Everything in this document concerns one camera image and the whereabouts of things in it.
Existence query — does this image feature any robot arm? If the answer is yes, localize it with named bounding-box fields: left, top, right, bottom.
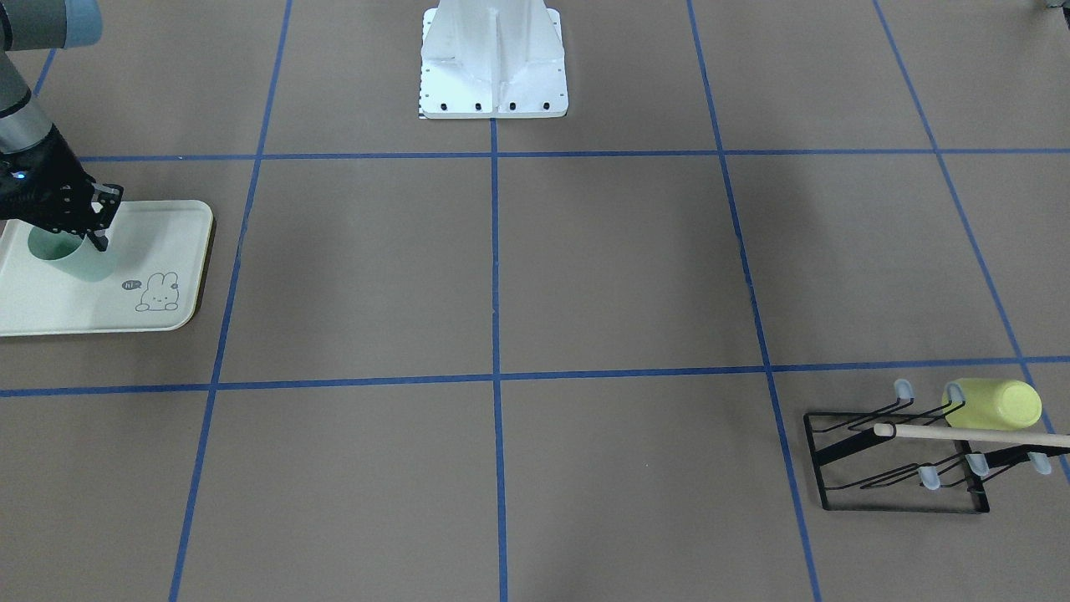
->
left=1, top=1, right=123, bottom=252

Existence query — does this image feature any cream rabbit tray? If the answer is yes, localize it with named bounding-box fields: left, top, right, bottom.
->
left=1, top=201, right=214, bottom=338

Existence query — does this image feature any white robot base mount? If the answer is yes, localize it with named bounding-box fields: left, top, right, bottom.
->
left=418, top=1, right=569, bottom=120

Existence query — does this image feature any black wire cup rack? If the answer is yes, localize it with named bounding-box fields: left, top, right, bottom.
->
left=803, top=380, right=1067, bottom=515

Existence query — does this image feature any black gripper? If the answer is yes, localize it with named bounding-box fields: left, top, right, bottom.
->
left=1, top=125, right=124, bottom=253

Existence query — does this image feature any yellow cup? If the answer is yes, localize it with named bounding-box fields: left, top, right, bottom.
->
left=941, top=377, right=1042, bottom=431

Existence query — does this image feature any light green cup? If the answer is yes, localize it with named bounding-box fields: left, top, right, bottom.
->
left=28, top=227, right=118, bottom=282

